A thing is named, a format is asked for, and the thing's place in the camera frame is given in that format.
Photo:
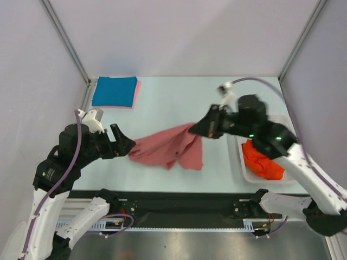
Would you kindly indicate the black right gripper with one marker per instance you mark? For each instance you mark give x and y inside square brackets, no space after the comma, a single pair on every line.
[217,124]

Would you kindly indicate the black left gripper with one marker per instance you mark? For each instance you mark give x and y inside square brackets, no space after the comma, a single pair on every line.
[121,146]

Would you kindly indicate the salmon pink t shirt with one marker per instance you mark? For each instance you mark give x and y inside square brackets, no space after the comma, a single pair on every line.
[170,146]

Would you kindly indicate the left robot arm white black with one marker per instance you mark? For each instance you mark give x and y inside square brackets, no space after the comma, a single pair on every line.
[54,179]

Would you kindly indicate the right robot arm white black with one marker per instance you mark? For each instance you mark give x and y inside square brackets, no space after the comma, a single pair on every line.
[324,209]

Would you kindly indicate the folded blue t shirt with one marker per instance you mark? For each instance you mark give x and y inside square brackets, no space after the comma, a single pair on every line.
[114,91]

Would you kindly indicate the white plastic basket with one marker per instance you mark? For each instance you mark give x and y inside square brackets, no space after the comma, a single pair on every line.
[248,174]

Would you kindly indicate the folded light pink t shirt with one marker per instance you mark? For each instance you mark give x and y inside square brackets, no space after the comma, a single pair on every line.
[137,89]

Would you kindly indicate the orange t shirt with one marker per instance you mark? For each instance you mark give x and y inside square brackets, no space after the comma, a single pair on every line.
[259,164]

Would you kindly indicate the white round object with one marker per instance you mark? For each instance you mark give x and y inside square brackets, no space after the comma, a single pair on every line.
[15,243]

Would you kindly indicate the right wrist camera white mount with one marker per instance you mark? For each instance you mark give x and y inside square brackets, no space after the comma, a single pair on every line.
[228,96]

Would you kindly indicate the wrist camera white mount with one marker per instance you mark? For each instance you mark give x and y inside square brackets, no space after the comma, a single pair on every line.
[228,96]
[92,119]

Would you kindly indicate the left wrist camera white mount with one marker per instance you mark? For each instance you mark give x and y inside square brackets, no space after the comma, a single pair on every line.
[92,119]

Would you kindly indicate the left aluminium frame post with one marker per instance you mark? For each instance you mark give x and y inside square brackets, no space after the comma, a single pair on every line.
[62,34]

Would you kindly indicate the aluminium frame post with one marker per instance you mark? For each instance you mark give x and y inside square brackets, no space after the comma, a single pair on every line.
[62,34]
[311,22]

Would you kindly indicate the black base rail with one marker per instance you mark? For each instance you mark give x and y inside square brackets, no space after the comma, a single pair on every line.
[167,210]

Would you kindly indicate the right aluminium frame post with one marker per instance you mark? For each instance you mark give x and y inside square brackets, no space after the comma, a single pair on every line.
[311,22]

